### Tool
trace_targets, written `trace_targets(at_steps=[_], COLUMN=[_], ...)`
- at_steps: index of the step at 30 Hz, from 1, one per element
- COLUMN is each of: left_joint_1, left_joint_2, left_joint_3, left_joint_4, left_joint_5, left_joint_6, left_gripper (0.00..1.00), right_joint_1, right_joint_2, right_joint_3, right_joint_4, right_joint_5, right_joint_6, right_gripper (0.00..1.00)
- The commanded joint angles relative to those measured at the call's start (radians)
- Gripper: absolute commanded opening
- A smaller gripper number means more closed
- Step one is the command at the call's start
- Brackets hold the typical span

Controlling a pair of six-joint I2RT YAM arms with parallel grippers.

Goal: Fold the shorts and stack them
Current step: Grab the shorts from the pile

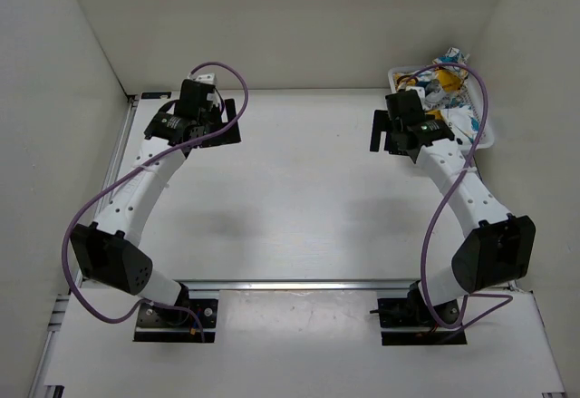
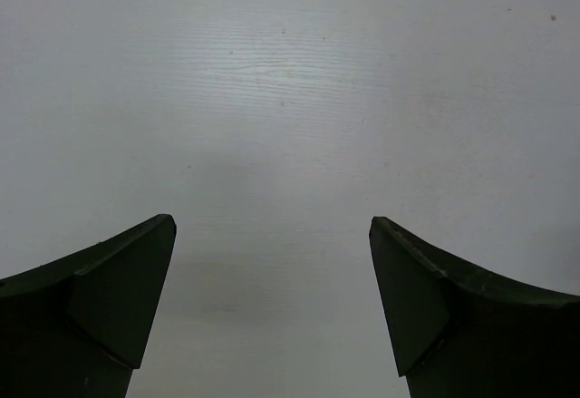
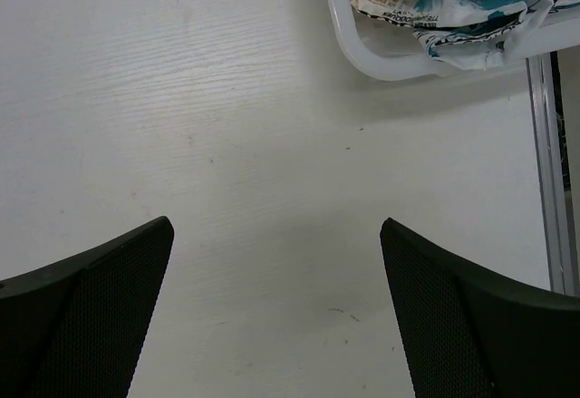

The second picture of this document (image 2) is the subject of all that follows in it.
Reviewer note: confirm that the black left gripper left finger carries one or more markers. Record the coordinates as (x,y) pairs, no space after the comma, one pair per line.
(79,326)

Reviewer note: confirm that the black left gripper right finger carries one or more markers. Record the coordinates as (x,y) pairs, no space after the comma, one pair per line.
(460,330)

